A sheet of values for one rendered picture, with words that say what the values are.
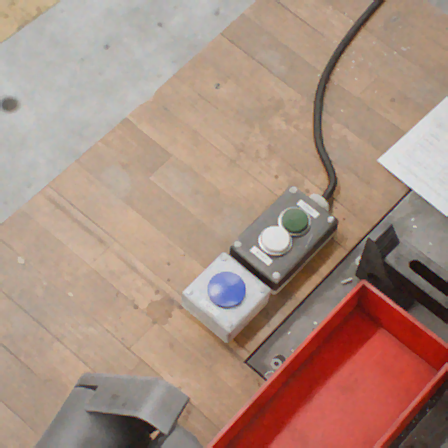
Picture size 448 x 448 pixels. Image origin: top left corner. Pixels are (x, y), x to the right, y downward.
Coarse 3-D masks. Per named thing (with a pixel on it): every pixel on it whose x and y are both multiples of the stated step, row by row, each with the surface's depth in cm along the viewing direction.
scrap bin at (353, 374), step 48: (336, 336) 130; (384, 336) 131; (432, 336) 125; (288, 384) 127; (336, 384) 128; (384, 384) 128; (432, 384) 123; (240, 432) 125; (288, 432) 125; (336, 432) 125; (384, 432) 126
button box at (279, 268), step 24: (360, 24) 150; (336, 48) 148; (288, 192) 135; (264, 216) 134; (312, 216) 134; (240, 240) 132; (312, 240) 133; (240, 264) 134; (264, 264) 131; (288, 264) 131
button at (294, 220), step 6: (288, 210) 133; (294, 210) 133; (300, 210) 134; (282, 216) 133; (288, 216) 133; (294, 216) 133; (300, 216) 133; (306, 216) 133; (282, 222) 133; (288, 222) 133; (294, 222) 133; (300, 222) 133; (306, 222) 133; (288, 228) 132; (294, 228) 132; (300, 228) 132; (306, 228) 133
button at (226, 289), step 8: (224, 272) 130; (232, 272) 130; (216, 280) 129; (224, 280) 129; (232, 280) 129; (240, 280) 129; (208, 288) 129; (216, 288) 129; (224, 288) 129; (232, 288) 129; (240, 288) 129; (216, 296) 128; (224, 296) 128; (232, 296) 128; (240, 296) 128; (216, 304) 128; (224, 304) 128; (232, 304) 128
